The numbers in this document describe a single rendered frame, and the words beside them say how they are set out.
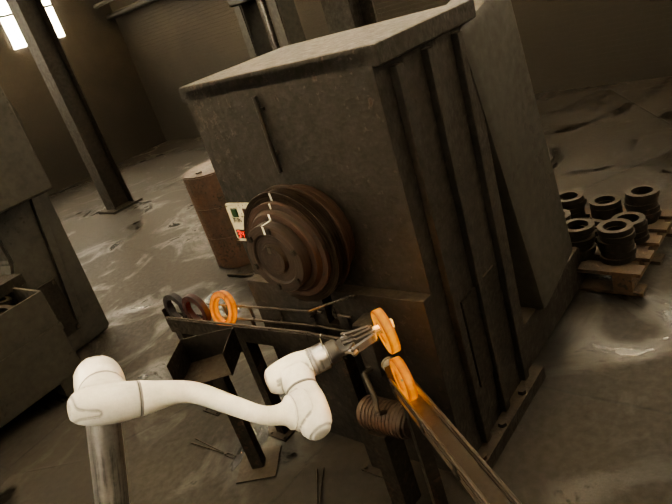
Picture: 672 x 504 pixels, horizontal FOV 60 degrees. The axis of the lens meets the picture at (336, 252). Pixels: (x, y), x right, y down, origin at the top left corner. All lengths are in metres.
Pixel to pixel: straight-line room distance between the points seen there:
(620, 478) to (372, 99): 1.69
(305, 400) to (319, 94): 1.00
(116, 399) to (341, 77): 1.17
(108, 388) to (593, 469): 1.84
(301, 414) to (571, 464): 1.29
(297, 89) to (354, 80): 0.25
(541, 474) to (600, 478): 0.22
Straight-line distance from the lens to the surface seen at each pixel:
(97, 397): 1.73
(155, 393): 1.75
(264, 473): 3.00
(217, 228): 5.18
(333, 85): 1.99
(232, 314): 2.89
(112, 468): 2.00
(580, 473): 2.64
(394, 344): 1.88
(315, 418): 1.76
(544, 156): 2.99
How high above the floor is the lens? 1.93
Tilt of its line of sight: 23 degrees down
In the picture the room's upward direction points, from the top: 18 degrees counter-clockwise
